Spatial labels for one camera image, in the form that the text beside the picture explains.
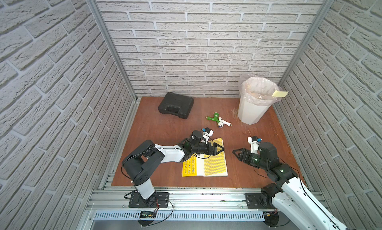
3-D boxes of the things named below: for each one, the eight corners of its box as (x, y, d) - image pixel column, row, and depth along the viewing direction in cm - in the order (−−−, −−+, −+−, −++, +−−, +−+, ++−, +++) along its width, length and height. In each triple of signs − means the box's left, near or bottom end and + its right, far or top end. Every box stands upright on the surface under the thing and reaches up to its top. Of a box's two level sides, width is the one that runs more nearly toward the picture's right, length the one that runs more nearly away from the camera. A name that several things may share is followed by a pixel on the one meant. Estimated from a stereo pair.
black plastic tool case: (157, 112, 112) (156, 107, 108) (168, 96, 123) (167, 90, 119) (186, 120, 107) (186, 115, 103) (194, 102, 119) (194, 97, 114)
